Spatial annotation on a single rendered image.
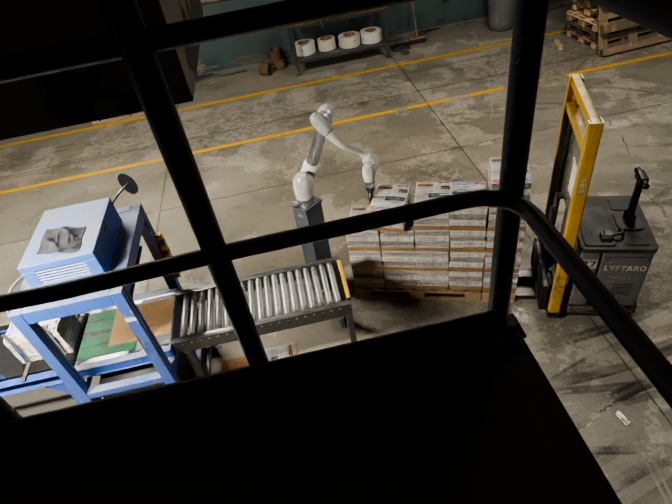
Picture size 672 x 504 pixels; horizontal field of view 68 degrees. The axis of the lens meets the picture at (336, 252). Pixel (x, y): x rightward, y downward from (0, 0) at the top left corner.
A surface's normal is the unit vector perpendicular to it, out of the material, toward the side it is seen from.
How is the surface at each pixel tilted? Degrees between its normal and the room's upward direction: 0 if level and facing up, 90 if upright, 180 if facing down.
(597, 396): 0
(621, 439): 0
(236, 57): 90
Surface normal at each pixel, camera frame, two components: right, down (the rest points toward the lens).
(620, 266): -0.17, 0.67
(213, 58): 0.17, 0.63
